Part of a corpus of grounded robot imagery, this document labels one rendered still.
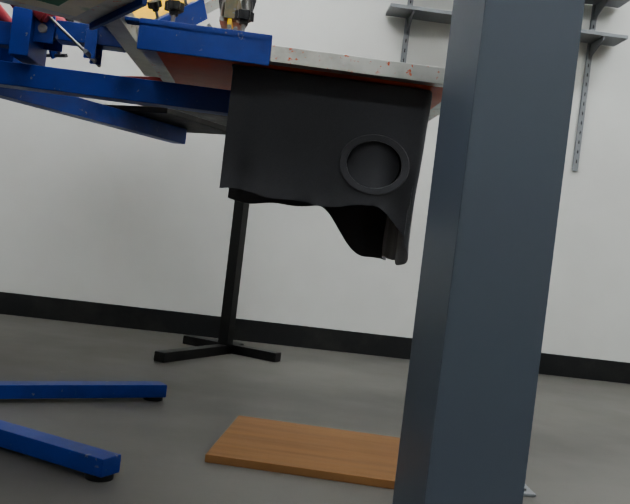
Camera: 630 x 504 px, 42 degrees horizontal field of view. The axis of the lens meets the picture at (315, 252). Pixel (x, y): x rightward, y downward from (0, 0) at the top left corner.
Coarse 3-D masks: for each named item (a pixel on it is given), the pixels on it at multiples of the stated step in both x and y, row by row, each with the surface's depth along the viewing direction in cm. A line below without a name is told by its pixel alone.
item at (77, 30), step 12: (60, 24) 209; (72, 24) 209; (84, 24) 209; (60, 36) 209; (72, 36) 209; (84, 36) 209; (108, 36) 209; (96, 48) 214; (108, 48) 212; (120, 48) 211
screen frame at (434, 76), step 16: (272, 48) 186; (288, 48) 186; (160, 64) 205; (272, 64) 189; (288, 64) 187; (304, 64) 186; (320, 64) 187; (336, 64) 187; (352, 64) 187; (368, 64) 187; (384, 64) 187; (400, 64) 188; (416, 64) 188; (400, 80) 190; (416, 80) 188; (432, 80) 188; (432, 112) 228
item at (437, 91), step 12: (168, 60) 199; (180, 60) 197; (192, 60) 195; (204, 60) 194; (216, 60) 192; (180, 72) 213; (192, 72) 211; (204, 72) 209; (216, 72) 207; (228, 72) 205; (300, 72) 194; (312, 72) 193; (324, 72) 191; (396, 84) 195; (408, 84) 193; (432, 96) 205
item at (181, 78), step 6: (174, 72) 214; (174, 78) 223; (180, 78) 222; (186, 78) 221; (192, 78) 220; (198, 78) 219; (204, 78) 218; (210, 78) 216; (216, 78) 215; (186, 84) 230; (192, 84) 229; (198, 84) 228; (204, 84) 227; (210, 84) 226; (216, 84) 224; (222, 84) 223; (228, 84) 222
